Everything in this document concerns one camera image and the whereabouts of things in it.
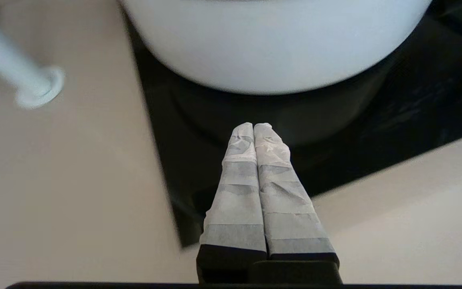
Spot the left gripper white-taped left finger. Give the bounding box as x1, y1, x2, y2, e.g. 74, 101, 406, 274
196, 122, 267, 283

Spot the white pole with base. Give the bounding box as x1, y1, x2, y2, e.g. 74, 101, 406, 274
0, 16, 65, 110

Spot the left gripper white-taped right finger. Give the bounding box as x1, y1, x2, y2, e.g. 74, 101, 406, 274
253, 122, 340, 277

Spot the white pot, steel inner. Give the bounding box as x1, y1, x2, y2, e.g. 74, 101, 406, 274
119, 0, 433, 96

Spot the wide black glass cooktop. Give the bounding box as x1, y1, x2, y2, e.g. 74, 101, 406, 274
125, 0, 462, 248

